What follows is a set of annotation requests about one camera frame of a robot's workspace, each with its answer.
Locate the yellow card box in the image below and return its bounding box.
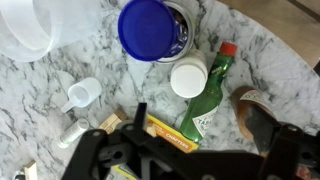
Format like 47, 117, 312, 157
109, 114, 200, 180

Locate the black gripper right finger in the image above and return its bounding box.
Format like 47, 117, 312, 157
247, 107, 320, 180

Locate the brown hot sauce bottle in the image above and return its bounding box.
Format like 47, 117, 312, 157
229, 85, 284, 158

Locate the can with blue lid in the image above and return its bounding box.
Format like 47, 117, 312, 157
117, 0, 196, 64

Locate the wooden block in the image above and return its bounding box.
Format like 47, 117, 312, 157
23, 159, 38, 180
145, 123, 158, 138
98, 108, 129, 134

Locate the small white tube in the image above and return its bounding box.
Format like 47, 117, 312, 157
57, 118, 90, 149

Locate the clear plastic pitcher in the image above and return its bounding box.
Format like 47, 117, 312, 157
0, 0, 103, 63

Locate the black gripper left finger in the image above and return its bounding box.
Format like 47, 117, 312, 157
61, 102, 201, 180

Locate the green hot sauce bottle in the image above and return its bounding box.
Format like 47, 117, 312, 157
179, 41, 238, 144

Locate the clear measuring scoop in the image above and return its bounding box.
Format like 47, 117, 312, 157
60, 77, 103, 114

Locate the white pill bottle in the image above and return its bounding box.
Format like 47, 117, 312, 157
169, 49, 209, 99

